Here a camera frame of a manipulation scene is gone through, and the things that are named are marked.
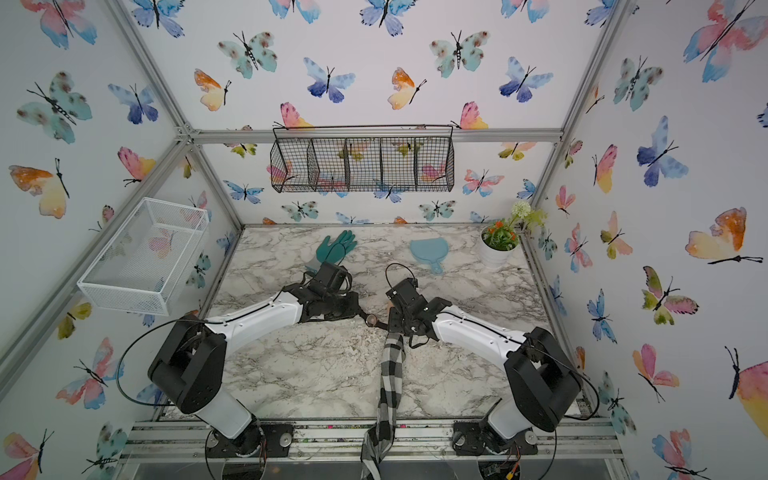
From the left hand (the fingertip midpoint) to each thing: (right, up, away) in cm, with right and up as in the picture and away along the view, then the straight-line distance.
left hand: (365, 307), depth 88 cm
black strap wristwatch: (+1, -5, +6) cm, 8 cm away
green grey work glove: (-15, +16, +23) cm, 31 cm away
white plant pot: (+42, +14, +14) cm, 47 cm away
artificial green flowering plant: (+43, +22, +7) cm, 48 cm away
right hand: (+10, -3, -2) cm, 11 cm away
